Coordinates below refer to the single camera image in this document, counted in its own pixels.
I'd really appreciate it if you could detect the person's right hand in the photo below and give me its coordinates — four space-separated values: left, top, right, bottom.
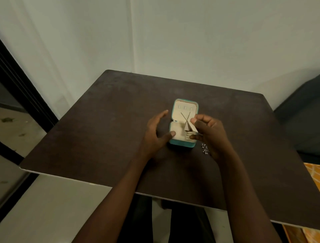
189 114 234 161

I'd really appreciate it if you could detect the person's left hand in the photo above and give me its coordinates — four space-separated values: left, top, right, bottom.
140 109 176 161

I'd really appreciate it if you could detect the teal jewellery box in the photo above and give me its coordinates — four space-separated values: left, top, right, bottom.
169 98 199 149

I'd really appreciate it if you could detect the person's right forearm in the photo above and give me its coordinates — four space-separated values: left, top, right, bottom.
217 153 283 243

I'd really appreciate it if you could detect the person's left forearm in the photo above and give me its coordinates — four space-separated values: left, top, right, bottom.
72 155 153 243

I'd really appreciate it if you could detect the person's left leg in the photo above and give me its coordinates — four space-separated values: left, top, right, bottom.
117 194 153 243

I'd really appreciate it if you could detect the person's leg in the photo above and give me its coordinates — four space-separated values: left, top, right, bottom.
117 194 153 243
161 199 217 243

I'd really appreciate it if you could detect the person's right leg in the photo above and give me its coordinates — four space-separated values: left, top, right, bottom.
161 199 217 243

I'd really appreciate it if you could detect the orange patterned cloth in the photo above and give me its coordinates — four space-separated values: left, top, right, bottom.
282 163 320 243

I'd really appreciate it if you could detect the black door frame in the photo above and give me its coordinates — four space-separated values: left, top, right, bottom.
0 39 58 222

